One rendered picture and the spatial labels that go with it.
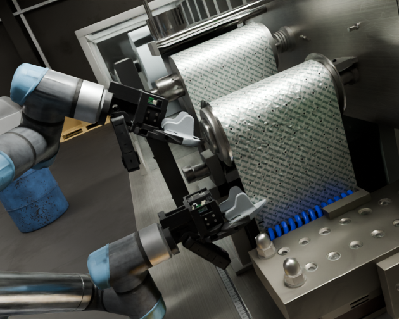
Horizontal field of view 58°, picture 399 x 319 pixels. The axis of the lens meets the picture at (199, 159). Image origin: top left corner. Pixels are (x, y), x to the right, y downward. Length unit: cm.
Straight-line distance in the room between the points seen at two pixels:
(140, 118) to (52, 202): 386
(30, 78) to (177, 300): 58
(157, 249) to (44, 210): 383
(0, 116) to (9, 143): 907
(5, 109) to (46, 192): 542
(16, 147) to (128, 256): 27
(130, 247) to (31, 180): 374
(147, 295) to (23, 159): 34
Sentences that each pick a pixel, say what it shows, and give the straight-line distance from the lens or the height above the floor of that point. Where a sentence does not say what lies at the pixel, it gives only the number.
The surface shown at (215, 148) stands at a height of 123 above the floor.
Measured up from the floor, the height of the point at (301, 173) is 112.
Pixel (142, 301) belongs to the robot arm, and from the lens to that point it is 75.
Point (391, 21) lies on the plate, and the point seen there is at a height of 135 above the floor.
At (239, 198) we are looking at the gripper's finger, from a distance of 70.
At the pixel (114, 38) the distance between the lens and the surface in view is 167.
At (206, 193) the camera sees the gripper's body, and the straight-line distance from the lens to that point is 71.
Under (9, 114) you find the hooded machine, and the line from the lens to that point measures 968.
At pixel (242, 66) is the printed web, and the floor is 133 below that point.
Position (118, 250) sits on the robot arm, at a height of 114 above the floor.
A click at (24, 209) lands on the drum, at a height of 28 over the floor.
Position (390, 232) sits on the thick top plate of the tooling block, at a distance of 71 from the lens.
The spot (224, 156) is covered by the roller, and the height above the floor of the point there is 121.
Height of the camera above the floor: 147
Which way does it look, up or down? 20 degrees down
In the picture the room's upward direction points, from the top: 22 degrees counter-clockwise
